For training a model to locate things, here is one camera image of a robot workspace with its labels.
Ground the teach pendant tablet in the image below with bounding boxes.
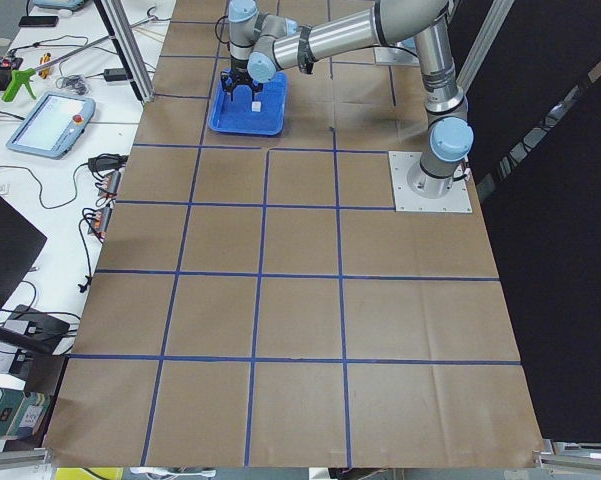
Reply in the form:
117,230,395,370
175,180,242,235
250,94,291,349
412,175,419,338
5,92,96,159

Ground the black smartphone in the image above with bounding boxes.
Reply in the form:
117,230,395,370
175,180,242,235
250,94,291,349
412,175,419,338
18,15,59,28

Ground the wooden chopstick pair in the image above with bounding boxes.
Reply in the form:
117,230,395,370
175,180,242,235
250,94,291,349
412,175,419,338
133,26,165,43

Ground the black monitor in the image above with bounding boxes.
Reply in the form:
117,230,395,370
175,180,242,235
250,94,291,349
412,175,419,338
0,196,47,308

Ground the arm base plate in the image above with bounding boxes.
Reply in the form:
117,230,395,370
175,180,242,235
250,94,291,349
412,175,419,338
373,43,420,67
388,151,473,214

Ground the aluminium frame post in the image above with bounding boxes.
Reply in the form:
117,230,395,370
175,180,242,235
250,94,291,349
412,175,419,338
94,0,155,104

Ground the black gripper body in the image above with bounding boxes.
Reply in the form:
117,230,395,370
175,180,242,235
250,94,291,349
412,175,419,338
220,57,257,90

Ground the blue plastic tray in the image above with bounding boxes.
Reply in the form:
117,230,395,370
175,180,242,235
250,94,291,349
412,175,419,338
208,72,288,136

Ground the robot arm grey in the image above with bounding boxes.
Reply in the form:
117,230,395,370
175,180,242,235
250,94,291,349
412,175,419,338
220,1,474,199

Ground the black power adapter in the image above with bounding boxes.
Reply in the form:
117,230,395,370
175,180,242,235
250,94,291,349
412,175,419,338
102,68,129,83

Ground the green handled reacher grabber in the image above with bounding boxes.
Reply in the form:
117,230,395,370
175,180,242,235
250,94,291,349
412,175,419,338
0,5,161,103

